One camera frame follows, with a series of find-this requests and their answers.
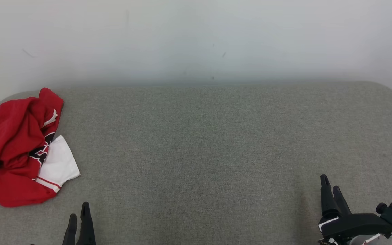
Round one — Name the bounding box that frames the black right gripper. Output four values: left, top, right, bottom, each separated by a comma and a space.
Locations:
318, 174, 392, 240

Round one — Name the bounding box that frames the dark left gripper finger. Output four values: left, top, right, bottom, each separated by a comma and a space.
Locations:
77, 202, 96, 245
63, 214, 77, 245

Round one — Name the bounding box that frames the red jersey with white sleeves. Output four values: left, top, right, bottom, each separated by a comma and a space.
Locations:
0, 88, 81, 207

